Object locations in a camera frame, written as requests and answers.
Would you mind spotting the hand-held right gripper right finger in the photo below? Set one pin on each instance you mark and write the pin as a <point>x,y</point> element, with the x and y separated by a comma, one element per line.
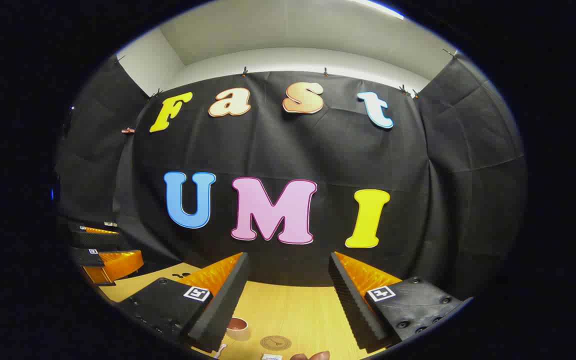
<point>355,305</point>

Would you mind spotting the small copper clip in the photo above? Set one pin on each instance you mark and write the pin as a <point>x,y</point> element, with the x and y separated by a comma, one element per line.
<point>128,130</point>

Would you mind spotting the round brown coaster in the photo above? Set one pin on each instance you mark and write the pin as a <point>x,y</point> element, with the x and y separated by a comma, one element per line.
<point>275,343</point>

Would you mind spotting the wooden desktop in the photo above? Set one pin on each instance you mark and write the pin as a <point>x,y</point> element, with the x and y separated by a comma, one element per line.
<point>298,310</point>

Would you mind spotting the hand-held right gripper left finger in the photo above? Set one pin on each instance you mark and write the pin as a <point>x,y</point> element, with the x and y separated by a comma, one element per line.
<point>218,305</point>

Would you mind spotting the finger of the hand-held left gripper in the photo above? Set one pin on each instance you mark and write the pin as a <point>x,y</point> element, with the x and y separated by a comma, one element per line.
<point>97,240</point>
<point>88,257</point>

